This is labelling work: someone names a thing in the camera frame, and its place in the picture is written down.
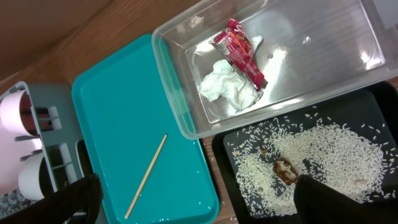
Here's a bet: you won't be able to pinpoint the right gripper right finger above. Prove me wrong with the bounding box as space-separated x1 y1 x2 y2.
294 175 397 224

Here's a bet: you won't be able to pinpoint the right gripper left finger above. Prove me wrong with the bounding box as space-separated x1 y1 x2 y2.
1 174 103 224

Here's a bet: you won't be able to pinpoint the grey bowl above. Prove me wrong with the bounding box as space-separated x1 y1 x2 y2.
18 154 53 201

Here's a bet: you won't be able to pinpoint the wooden chopstick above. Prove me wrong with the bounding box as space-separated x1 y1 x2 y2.
124 134 168 220

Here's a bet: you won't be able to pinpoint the large white plate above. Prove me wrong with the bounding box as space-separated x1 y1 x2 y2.
0 119 43 196

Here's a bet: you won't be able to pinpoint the white tissue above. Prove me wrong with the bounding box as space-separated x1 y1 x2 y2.
197 35 264 112

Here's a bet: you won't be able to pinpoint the red snack wrapper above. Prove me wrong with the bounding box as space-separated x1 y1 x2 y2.
209 18 264 91

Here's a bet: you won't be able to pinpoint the grey plastic dish rack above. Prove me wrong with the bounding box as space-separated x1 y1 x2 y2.
0 81 108 224

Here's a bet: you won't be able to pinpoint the brown food chunk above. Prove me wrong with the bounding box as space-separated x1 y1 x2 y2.
273 159 299 185

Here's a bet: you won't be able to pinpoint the spilled rice grains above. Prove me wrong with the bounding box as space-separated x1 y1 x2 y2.
231 114 397 217

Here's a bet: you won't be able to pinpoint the black tray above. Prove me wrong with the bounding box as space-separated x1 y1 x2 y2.
212 82 397 223

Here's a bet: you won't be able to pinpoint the teal plastic tray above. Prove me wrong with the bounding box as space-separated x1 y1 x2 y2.
72 34 220 223

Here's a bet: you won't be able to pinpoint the clear plastic bin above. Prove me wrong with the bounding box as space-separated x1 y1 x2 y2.
152 0 397 139

